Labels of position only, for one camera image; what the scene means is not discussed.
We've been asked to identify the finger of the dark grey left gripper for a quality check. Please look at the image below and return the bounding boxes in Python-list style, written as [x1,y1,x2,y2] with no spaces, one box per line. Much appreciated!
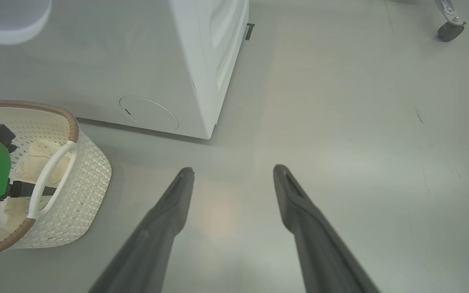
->
[10,181,57,199]

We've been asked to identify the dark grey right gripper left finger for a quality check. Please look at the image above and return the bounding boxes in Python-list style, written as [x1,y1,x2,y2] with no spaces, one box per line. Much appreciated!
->
[88,167,195,293]

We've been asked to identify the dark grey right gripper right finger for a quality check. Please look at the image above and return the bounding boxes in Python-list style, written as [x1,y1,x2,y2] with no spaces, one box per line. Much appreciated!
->
[273,164,381,293]

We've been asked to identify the pale yellow bear-print garment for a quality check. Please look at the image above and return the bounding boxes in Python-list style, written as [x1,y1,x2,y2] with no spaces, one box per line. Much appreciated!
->
[15,140,74,192]

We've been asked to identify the cream perforated laundry basket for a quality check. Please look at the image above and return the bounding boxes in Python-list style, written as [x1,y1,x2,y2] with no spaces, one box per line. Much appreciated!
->
[0,100,112,257]

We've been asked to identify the white front-load washing machine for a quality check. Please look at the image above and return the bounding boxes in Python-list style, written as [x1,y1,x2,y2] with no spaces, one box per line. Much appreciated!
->
[0,0,250,140]

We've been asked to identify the round washer filter cover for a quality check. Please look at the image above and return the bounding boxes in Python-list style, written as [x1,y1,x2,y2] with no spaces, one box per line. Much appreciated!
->
[119,95,179,132]

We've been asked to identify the grey wheeled board stand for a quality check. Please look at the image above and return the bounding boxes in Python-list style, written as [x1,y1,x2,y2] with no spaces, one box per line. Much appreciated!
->
[433,0,467,42]

